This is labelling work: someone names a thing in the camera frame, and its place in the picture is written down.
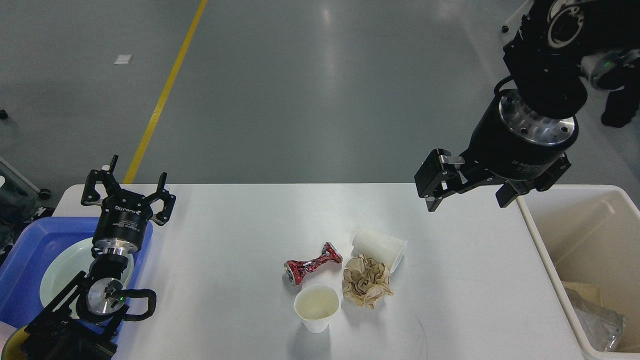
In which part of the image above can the beige plastic bin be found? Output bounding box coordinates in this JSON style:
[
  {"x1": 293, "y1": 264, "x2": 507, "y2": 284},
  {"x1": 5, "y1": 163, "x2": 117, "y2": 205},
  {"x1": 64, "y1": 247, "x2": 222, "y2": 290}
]
[{"x1": 516, "y1": 185, "x2": 640, "y2": 360}]

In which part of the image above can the blue plastic tray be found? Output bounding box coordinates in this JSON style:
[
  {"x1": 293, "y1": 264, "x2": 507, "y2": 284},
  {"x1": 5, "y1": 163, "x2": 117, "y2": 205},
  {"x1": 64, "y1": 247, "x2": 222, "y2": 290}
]
[{"x1": 1, "y1": 217, "x2": 146, "y2": 328}]

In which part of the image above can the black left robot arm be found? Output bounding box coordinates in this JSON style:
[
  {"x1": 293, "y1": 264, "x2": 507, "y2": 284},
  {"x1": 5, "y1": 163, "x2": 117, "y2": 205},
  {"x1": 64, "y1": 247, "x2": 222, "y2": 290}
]
[{"x1": 16, "y1": 155, "x2": 176, "y2": 360}]

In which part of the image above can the crumpled brown paper ball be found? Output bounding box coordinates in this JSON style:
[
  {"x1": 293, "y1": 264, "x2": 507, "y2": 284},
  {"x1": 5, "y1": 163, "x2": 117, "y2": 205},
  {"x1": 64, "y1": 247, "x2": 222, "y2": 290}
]
[{"x1": 342, "y1": 254, "x2": 394, "y2": 310}]

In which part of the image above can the white office chair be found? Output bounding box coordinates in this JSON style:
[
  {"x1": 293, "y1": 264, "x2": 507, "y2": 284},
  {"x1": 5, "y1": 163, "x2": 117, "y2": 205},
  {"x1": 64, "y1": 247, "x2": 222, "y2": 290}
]
[{"x1": 500, "y1": 0, "x2": 534, "y2": 35}]

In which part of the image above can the crushed red can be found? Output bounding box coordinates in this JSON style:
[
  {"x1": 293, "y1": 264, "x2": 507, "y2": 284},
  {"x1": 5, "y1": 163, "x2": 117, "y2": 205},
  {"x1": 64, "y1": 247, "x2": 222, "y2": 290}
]
[{"x1": 283, "y1": 241, "x2": 343, "y2": 286}]

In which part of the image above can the brown paper bag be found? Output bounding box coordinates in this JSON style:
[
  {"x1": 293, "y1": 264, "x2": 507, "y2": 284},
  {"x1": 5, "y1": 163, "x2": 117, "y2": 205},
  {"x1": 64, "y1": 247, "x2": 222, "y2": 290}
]
[{"x1": 561, "y1": 281, "x2": 640, "y2": 354}]

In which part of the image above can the silver foil bag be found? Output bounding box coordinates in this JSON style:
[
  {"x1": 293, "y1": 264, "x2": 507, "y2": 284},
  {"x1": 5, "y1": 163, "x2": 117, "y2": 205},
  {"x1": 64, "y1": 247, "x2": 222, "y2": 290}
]
[{"x1": 564, "y1": 287, "x2": 627, "y2": 353}]

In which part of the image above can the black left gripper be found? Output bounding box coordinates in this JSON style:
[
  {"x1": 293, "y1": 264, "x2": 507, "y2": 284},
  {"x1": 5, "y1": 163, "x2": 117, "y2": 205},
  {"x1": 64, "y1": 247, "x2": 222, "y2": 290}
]
[{"x1": 80, "y1": 154, "x2": 177, "y2": 257}]

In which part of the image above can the green plate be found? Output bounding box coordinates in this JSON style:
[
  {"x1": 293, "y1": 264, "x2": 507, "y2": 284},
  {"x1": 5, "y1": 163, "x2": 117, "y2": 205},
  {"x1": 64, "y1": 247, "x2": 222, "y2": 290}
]
[{"x1": 39, "y1": 236, "x2": 135, "y2": 319}]

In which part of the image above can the white floor tag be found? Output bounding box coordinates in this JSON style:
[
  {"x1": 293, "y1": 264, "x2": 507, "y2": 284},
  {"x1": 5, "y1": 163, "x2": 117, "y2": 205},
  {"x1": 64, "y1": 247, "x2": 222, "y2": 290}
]
[{"x1": 113, "y1": 54, "x2": 133, "y2": 65}]

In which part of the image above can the lying white paper cup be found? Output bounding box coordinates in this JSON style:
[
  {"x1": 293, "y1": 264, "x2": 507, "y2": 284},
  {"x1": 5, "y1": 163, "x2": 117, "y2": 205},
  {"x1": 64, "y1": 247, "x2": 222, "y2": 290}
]
[{"x1": 352, "y1": 229, "x2": 408, "y2": 273}]

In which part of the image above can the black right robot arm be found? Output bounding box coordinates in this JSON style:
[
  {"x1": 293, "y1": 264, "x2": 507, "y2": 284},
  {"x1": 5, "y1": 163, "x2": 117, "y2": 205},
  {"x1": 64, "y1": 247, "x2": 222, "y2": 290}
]
[{"x1": 414, "y1": 0, "x2": 639, "y2": 212}]

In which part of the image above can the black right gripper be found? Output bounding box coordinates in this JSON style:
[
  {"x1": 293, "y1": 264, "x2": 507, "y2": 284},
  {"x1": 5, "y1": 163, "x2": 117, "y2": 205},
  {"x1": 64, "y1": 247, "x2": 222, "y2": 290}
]
[{"x1": 414, "y1": 89, "x2": 579, "y2": 212}]

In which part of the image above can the white paper cup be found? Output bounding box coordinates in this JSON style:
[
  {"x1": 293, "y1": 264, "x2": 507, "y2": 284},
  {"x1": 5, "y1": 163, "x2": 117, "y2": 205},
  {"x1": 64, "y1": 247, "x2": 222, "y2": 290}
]
[
  {"x1": 352, "y1": 229, "x2": 408, "y2": 273},
  {"x1": 293, "y1": 284, "x2": 341, "y2": 334}
]

